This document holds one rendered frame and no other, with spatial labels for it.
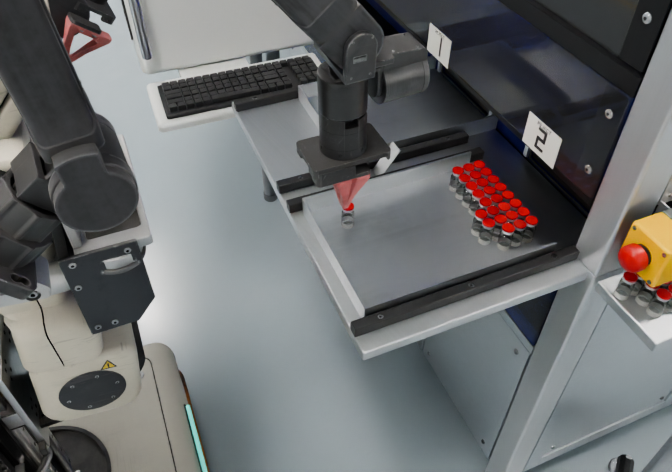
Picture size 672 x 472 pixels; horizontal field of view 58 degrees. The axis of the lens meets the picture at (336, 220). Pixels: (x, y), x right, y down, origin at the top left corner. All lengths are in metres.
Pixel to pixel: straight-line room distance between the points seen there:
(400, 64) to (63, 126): 0.35
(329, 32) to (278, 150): 0.64
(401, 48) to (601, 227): 0.46
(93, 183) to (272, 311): 1.49
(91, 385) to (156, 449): 0.48
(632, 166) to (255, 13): 1.04
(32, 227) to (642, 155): 0.74
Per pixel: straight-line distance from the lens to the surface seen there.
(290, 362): 1.93
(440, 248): 1.03
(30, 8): 0.54
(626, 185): 0.95
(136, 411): 1.60
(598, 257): 1.04
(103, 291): 0.91
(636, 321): 1.03
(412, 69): 0.71
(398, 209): 1.09
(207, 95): 1.50
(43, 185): 0.64
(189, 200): 2.47
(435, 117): 1.32
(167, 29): 1.61
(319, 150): 0.74
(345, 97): 0.68
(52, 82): 0.57
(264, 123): 1.30
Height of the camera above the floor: 1.63
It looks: 44 degrees down
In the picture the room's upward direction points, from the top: straight up
